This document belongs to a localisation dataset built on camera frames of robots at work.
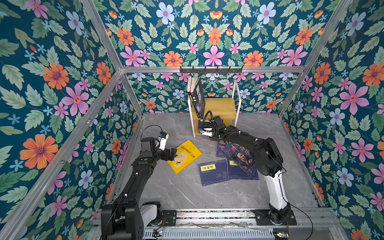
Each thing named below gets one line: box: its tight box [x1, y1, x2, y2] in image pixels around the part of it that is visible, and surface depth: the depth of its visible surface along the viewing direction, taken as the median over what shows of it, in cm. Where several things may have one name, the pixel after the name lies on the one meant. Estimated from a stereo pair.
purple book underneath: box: [216, 140, 230, 159], surface depth 98 cm
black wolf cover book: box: [188, 77, 206, 119], surface depth 84 cm
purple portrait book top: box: [222, 143, 256, 173], surface depth 95 cm
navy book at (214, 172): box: [198, 159, 233, 187], surface depth 90 cm
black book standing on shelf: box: [188, 76, 203, 119], surface depth 83 cm
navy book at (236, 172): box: [227, 158, 259, 180], surface depth 90 cm
